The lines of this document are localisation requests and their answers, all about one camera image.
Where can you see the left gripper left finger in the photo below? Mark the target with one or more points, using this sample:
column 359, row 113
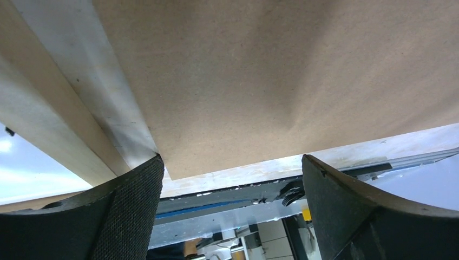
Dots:
column 111, row 221

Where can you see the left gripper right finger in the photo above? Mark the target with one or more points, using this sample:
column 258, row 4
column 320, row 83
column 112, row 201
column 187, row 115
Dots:
column 355, row 220

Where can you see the wooden picture frame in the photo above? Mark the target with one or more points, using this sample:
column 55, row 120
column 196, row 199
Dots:
column 39, row 104

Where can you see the brown backing board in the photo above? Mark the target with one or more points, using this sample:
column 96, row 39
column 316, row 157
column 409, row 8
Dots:
column 223, row 84

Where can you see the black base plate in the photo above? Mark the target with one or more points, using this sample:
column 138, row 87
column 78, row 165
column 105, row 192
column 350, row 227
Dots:
column 247, row 204

